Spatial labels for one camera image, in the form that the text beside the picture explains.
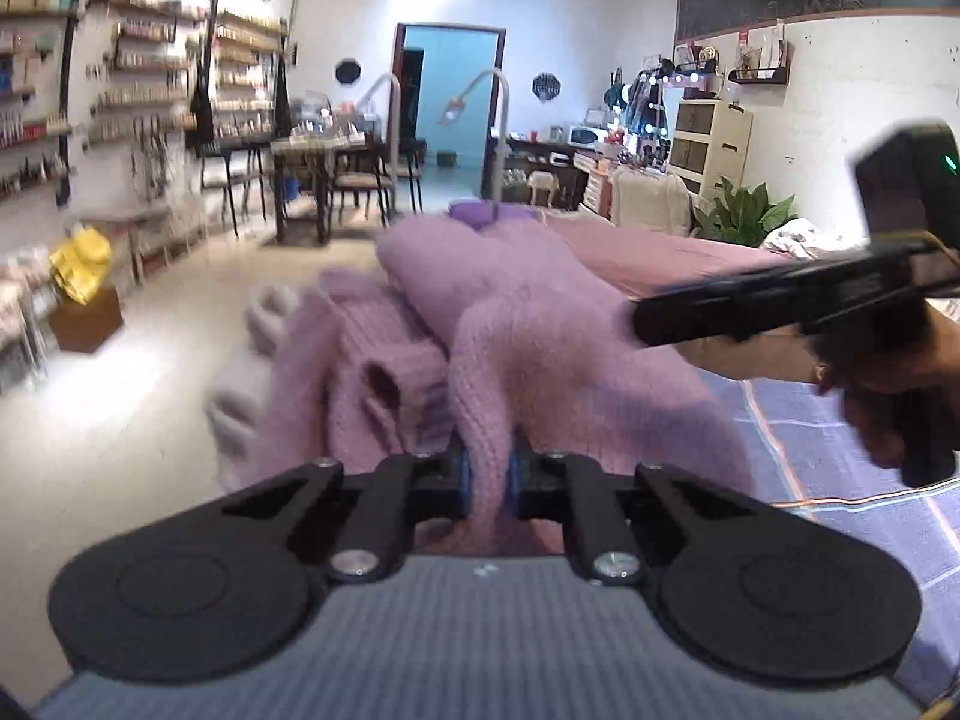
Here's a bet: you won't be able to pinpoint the string of round light bulbs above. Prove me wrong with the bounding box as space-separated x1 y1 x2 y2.
634 64 713 158

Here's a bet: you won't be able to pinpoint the dark wooden door frame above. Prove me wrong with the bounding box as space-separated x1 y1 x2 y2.
394 22 507 173

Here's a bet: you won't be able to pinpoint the person's right hand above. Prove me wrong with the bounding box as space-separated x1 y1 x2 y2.
816 302 960 467

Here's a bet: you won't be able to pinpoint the crumpled white duvet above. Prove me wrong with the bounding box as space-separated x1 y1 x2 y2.
757 217 871 260

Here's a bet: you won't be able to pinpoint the dark wooden sideboard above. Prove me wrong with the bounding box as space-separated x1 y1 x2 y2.
506 136 601 211

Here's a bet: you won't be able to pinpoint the cream storage cabinet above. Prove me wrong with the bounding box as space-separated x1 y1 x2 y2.
667 99 753 200

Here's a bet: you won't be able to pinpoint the yellow bag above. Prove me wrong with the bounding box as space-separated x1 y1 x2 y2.
49 231 113 306

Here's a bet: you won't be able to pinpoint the white wire rack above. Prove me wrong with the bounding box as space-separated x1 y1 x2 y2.
71 199 209 286

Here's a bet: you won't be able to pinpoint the wall shelves of small bottles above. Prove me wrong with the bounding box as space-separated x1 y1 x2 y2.
0 0 290 203

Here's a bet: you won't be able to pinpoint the pink knitted sweater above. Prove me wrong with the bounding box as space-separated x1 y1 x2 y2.
225 214 755 552

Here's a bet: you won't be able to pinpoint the mauve covered bed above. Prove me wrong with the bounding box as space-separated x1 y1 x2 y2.
540 206 960 383

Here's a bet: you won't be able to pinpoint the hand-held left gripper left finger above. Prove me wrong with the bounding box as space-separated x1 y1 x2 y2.
193 445 474 586

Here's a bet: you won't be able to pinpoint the dark metal chair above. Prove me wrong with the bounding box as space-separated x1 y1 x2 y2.
330 142 398 230
397 139 426 212
199 142 267 237

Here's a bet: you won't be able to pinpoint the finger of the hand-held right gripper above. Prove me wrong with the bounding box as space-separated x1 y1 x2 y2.
632 266 827 350

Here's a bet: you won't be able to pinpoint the brown cardboard box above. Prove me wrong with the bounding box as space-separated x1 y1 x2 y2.
47 286 125 353

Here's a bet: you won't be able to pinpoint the dark dining table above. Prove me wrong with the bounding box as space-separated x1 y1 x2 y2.
270 131 398 245

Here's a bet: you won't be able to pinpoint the cream covered armchair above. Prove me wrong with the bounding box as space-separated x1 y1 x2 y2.
611 169 695 235

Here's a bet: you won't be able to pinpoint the blue plaid bed sheet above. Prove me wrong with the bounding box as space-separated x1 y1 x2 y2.
705 375 960 706

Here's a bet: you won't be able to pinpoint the black wall shelf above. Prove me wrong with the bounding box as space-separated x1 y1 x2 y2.
727 41 792 87

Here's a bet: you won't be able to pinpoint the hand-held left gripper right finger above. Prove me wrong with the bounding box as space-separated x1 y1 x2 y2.
506 448 775 587

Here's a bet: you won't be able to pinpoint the green potted plant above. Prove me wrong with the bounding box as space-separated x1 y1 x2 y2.
691 176 797 248

